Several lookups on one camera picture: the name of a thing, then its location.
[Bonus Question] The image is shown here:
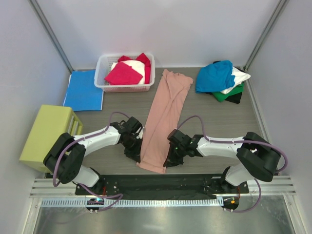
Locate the green t-shirt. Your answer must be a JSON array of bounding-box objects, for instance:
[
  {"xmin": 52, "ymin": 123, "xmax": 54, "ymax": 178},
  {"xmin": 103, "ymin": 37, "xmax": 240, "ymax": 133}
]
[{"xmin": 212, "ymin": 83, "xmax": 244, "ymax": 102}]

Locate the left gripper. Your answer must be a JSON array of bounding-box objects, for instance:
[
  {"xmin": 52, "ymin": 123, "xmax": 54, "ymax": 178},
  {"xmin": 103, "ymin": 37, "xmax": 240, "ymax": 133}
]
[{"xmin": 121, "ymin": 136, "xmax": 143, "ymax": 163}]

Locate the white t-shirt in basket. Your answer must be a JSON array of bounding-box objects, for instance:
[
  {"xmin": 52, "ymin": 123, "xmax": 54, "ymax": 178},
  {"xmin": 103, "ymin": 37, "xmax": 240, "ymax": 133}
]
[{"xmin": 107, "ymin": 60, "xmax": 145, "ymax": 85}]

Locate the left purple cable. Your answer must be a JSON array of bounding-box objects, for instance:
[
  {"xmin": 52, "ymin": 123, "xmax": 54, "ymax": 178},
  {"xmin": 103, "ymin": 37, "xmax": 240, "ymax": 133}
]
[{"xmin": 52, "ymin": 111, "xmax": 130, "ymax": 215}]

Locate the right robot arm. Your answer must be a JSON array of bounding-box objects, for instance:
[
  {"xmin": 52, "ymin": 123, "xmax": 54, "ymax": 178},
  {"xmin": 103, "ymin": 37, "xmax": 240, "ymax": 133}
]
[{"xmin": 163, "ymin": 129, "xmax": 282, "ymax": 194}]

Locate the pink t-shirt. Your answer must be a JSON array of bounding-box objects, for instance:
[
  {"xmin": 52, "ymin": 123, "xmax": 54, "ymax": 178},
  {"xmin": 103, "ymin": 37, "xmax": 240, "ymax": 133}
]
[{"xmin": 137, "ymin": 69, "xmax": 193, "ymax": 174}]

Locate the blue t-shirt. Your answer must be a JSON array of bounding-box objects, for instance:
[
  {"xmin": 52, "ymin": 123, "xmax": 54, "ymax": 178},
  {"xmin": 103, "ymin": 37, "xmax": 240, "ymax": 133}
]
[{"xmin": 195, "ymin": 60, "xmax": 235, "ymax": 93}]

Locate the white plastic basket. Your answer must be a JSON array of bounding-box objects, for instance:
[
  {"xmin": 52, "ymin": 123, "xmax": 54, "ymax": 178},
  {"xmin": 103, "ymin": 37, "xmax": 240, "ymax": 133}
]
[{"xmin": 94, "ymin": 53, "xmax": 155, "ymax": 93}]

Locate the blue folder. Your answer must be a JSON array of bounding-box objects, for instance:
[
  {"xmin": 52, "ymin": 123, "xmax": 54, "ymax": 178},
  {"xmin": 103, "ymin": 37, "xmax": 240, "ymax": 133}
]
[{"xmin": 63, "ymin": 70, "xmax": 104, "ymax": 112}]

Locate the yellow-green box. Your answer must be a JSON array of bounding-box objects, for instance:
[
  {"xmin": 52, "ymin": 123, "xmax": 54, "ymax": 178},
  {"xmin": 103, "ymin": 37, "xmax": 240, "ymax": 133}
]
[{"xmin": 19, "ymin": 105, "xmax": 83, "ymax": 173}]

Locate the red t-shirt in basket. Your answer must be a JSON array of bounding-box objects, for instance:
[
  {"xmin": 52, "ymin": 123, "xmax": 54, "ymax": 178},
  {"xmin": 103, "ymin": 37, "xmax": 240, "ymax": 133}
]
[{"xmin": 104, "ymin": 53, "xmax": 152, "ymax": 85}]

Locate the black t-shirt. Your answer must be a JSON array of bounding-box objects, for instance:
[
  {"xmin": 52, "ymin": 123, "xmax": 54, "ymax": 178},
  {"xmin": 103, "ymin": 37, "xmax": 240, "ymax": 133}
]
[{"xmin": 225, "ymin": 92, "xmax": 242, "ymax": 104}]

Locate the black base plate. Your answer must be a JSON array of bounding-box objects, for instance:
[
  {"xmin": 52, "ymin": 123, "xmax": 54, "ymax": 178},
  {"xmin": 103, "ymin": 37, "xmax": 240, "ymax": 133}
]
[{"xmin": 89, "ymin": 174, "xmax": 249, "ymax": 200}]

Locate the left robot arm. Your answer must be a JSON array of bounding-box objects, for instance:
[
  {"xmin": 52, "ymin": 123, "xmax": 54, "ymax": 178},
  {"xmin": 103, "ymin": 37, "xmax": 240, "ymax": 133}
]
[{"xmin": 43, "ymin": 117, "xmax": 143, "ymax": 195}]

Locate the white t-shirt on pile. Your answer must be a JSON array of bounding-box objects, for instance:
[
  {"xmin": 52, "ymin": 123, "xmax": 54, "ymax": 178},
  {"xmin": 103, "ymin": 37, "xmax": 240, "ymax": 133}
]
[{"xmin": 221, "ymin": 67, "xmax": 251, "ymax": 94}]

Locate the white slotted cable duct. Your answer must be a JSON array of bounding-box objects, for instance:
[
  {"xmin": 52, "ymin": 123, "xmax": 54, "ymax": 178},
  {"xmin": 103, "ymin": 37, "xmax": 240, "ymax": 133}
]
[{"xmin": 40, "ymin": 197, "xmax": 223, "ymax": 208}]

